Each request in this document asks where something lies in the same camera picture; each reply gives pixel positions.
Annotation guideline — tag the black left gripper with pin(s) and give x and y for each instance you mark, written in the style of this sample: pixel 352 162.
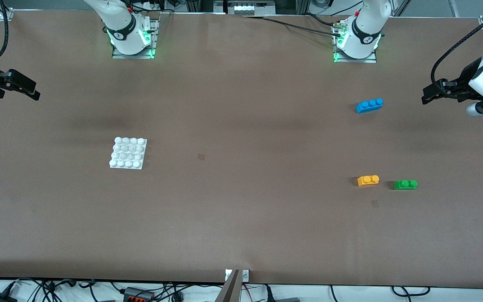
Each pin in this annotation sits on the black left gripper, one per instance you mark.
pixel 464 85

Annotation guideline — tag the yellow two-stud block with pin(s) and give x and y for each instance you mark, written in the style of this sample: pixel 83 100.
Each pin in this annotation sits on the yellow two-stud block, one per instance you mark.
pixel 368 180

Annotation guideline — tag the white studded base plate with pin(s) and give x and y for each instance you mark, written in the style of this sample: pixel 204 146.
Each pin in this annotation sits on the white studded base plate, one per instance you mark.
pixel 128 153

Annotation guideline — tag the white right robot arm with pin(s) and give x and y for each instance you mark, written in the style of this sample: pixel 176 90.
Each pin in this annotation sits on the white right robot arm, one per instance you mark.
pixel 120 21

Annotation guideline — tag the blue three-stud block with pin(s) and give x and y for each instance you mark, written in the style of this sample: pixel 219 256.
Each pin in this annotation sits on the blue three-stud block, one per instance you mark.
pixel 369 106

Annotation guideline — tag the green two-stud block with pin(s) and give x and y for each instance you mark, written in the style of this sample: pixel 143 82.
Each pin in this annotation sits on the green two-stud block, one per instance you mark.
pixel 405 185

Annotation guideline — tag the black orange power adapter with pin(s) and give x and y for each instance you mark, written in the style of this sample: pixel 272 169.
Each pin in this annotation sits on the black orange power adapter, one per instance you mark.
pixel 138 295

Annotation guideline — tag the aluminium frame bar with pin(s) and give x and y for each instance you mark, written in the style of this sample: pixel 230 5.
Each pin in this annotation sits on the aluminium frame bar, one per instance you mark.
pixel 401 7
pixel 454 8

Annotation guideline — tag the white metal edge bracket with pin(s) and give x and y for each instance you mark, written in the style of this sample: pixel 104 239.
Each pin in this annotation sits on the white metal edge bracket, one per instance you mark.
pixel 245 275

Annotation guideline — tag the brown angled post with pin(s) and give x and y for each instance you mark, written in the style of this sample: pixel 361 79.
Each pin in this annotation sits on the brown angled post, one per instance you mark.
pixel 229 291

